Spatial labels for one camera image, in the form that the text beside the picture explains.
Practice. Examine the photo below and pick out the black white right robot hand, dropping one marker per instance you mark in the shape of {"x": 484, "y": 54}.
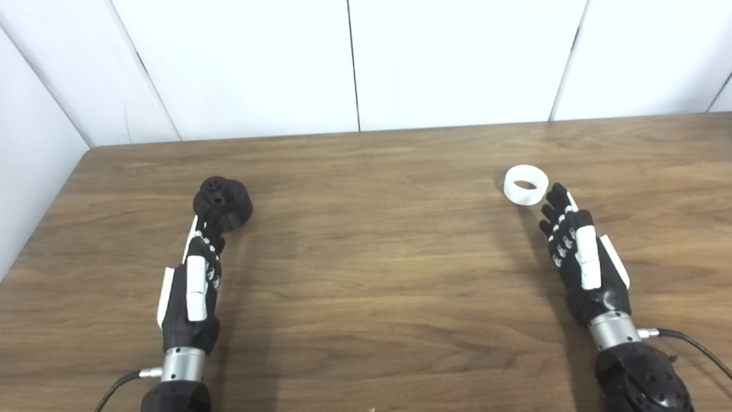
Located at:
{"x": 589, "y": 263}

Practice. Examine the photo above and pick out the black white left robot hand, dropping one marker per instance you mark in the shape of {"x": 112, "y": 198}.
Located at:
{"x": 197, "y": 286}

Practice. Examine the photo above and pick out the round black part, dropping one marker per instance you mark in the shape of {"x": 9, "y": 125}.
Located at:
{"x": 229, "y": 206}

